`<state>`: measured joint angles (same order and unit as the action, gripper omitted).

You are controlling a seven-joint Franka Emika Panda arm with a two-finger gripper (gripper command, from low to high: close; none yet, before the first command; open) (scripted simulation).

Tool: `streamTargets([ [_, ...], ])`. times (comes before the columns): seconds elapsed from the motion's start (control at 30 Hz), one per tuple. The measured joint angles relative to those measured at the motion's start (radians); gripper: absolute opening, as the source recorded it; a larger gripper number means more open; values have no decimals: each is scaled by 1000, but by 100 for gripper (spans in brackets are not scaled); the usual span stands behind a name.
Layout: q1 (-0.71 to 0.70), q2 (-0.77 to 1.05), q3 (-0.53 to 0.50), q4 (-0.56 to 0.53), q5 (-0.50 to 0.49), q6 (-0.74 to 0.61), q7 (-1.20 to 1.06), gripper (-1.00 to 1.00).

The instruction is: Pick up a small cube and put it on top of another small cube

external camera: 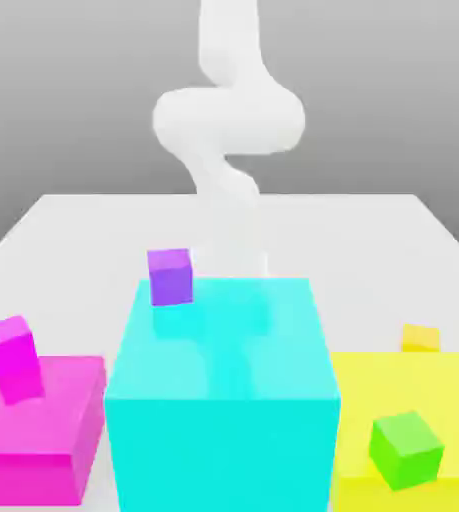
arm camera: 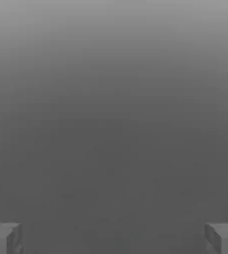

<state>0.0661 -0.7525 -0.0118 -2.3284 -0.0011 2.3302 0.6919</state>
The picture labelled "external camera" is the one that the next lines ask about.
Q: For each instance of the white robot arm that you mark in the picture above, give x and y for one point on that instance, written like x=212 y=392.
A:
x=229 y=120

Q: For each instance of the small purple cube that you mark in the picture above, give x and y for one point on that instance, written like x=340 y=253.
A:
x=171 y=280

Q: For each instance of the small yellow cube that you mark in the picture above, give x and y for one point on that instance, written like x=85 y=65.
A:
x=421 y=339

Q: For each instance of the small magenta cube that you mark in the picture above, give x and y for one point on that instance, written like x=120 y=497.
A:
x=15 y=364

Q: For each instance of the small green cube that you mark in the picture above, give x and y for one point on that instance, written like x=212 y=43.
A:
x=405 y=452

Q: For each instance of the large cyan box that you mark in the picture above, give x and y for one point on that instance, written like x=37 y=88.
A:
x=221 y=440

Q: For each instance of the large yellow box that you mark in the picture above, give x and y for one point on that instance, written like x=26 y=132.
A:
x=413 y=384

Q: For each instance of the large magenta box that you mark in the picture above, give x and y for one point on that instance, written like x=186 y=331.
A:
x=29 y=440

